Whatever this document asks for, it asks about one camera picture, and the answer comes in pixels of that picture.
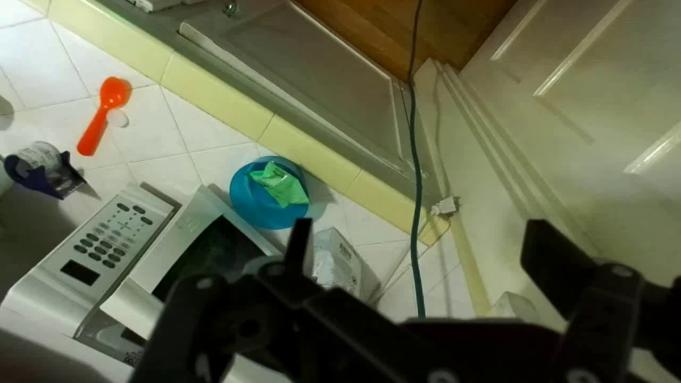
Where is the silver white microwave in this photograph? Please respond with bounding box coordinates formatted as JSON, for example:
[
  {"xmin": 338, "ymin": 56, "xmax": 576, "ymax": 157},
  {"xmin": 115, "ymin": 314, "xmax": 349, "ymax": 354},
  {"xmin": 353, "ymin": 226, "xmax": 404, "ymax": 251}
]
[{"xmin": 2, "ymin": 181, "xmax": 285, "ymax": 365}]

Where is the dark green cable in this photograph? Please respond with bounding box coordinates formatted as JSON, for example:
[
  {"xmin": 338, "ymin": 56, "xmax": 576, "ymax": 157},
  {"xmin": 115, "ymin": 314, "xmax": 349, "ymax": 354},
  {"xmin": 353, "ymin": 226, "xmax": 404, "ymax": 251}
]
[{"xmin": 404, "ymin": 0, "xmax": 429, "ymax": 320}]

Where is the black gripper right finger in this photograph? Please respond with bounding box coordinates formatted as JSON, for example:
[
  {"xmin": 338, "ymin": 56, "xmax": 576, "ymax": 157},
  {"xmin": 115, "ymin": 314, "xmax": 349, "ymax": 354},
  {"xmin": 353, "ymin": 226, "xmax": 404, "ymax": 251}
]
[{"xmin": 519, "ymin": 217, "xmax": 681, "ymax": 383}]

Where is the grey lower cabinet panel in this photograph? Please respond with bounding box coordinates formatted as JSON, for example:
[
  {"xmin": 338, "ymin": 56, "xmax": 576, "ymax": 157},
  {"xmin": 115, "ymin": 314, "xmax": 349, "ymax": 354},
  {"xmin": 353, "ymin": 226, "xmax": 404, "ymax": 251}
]
[{"xmin": 178, "ymin": 0, "xmax": 422, "ymax": 203}]

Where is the blue plastic bowl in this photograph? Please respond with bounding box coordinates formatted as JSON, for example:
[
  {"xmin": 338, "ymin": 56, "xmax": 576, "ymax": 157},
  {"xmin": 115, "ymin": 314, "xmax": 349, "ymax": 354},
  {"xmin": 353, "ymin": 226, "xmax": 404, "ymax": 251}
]
[{"xmin": 229, "ymin": 156, "xmax": 316, "ymax": 233}]

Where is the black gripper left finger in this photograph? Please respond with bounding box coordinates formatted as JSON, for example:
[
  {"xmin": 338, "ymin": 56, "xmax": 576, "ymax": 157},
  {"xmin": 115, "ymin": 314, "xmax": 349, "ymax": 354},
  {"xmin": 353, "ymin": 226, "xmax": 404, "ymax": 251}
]
[{"xmin": 130, "ymin": 215, "xmax": 337, "ymax": 383}]

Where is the green crumpled item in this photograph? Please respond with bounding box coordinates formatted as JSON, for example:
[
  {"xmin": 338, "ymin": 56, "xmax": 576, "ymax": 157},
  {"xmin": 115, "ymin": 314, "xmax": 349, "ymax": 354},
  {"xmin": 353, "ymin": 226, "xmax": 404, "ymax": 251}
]
[{"xmin": 247, "ymin": 159, "xmax": 312, "ymax": 209}]

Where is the orange plastic spoon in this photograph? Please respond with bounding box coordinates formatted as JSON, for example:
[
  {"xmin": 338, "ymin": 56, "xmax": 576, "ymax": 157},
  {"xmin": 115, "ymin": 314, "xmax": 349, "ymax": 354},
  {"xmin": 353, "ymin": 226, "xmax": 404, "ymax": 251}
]
[{"xmin": 74, "ymin": 75, "xmax": 134, "ymax": 157}]

